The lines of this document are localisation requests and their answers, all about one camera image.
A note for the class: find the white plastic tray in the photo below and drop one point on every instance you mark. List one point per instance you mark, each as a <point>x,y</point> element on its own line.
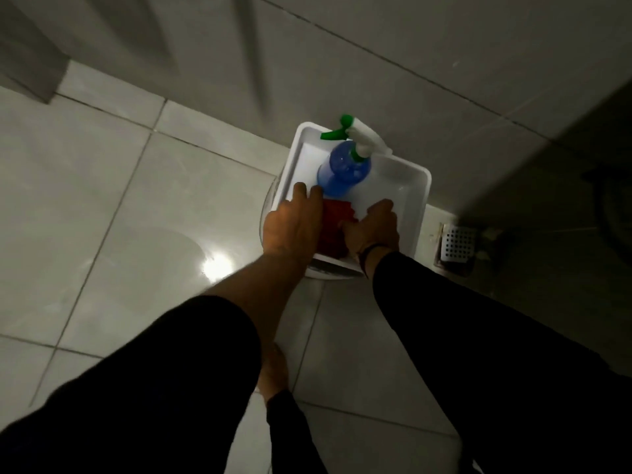
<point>397,187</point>

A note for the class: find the person's right thumb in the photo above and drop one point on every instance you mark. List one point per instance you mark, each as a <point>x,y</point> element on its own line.
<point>348,230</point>

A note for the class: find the person's left hand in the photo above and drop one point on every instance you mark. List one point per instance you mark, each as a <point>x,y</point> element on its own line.
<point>291,227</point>

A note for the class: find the person's left forearm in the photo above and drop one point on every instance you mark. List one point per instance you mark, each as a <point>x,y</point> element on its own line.
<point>197,350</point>

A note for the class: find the red cloth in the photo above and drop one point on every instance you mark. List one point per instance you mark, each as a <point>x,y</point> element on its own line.
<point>331,231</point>

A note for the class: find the person's right forearm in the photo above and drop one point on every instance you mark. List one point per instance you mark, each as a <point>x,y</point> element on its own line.
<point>474,350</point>

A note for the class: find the person's right hand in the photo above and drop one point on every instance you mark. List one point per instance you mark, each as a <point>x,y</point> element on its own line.
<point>375,229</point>

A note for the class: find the person's bare foot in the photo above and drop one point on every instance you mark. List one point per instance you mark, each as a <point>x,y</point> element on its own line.
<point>272,372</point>

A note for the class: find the white floor drain cover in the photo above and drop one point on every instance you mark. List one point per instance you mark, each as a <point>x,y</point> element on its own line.
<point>457,243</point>

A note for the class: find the person's left fingers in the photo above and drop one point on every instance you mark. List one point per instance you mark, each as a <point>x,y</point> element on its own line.
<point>307,193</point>

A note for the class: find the blue spray bottle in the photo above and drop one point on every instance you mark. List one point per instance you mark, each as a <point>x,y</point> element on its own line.
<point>343,168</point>

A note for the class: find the person's black trouser leg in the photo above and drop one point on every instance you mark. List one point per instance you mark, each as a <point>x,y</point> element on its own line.
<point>292,436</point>

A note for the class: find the black wristband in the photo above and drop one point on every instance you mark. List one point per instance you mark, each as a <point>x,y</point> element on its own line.
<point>366,255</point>

